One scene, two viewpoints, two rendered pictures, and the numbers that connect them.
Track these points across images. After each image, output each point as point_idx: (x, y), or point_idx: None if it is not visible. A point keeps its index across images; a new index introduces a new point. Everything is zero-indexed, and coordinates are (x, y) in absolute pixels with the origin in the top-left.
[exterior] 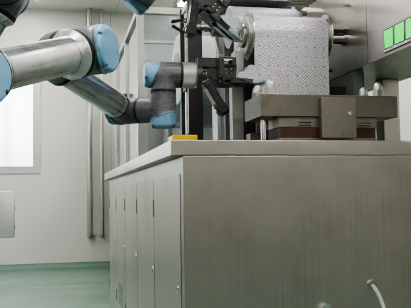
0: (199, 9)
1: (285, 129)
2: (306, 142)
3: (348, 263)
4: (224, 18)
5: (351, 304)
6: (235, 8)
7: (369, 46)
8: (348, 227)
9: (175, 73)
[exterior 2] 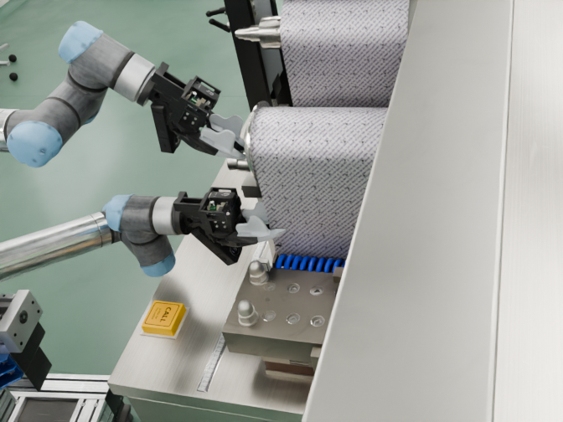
0: (166, 119)
1: (271, 363)
2: (282, 413)
3: None
4: (209, 135)
5: None
6: (287, 18)
7: None
8: None
9: (144, 229)
